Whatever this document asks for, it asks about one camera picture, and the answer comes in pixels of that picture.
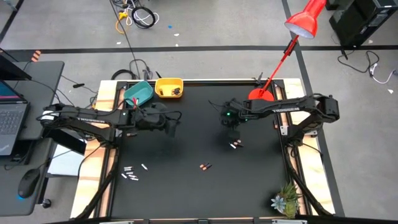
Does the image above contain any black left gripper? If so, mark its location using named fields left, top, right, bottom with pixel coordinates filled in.
left=134, top=103, right=178, bottom=138

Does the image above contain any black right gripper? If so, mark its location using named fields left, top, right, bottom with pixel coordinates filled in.
left=220, top=99, right=251, bottom=141

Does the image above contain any yellow plastic bin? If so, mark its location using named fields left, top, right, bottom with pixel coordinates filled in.
left=154, top=77, right=185, bottom=99

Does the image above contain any teal plastic bin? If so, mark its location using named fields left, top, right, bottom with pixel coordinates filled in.
left=123, top=80, right=154, bottom=108

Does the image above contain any green succulent plant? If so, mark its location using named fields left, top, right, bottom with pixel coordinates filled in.
left=269, top=182, right=303, bottom=219

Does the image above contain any white sheet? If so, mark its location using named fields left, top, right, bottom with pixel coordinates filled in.
left=48, top=144, right=86, bottom=177

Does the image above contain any black side desk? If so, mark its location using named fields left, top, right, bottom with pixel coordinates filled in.
left=0, top=60, right=65, bottom=217

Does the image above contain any black computer mouse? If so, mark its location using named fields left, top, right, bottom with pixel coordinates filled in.
left=17, top=168, right=42, bottom=199

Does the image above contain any grey laptop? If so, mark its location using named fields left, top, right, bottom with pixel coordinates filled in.
left=0, top=79, right=31, bottom=156

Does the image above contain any black computer tower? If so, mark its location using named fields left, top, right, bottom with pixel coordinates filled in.
left=328, top=0, right=398, bottom=47

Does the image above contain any black desk monitor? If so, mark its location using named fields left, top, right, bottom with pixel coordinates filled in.
left=0, top=48, right=32, bottom=81

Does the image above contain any black frame strut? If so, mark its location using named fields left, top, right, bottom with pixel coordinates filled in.
left=76, top=141, right=121, bottom=219
left=284, top=146, right=333, bottom=217

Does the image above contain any black cable coil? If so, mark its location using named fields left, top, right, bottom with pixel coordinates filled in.
left=131, top=6, right=156, bottom=29

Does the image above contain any yellow extension cable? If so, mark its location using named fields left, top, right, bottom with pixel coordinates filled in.
left=115, top=11, right=130, bottom=34

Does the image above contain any black floor cable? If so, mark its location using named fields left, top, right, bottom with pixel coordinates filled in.
left=337, top=49, right=381, bottom=75

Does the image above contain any white floor cable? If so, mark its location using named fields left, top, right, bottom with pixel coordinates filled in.
left=369, top=62, right=398, bottom=85

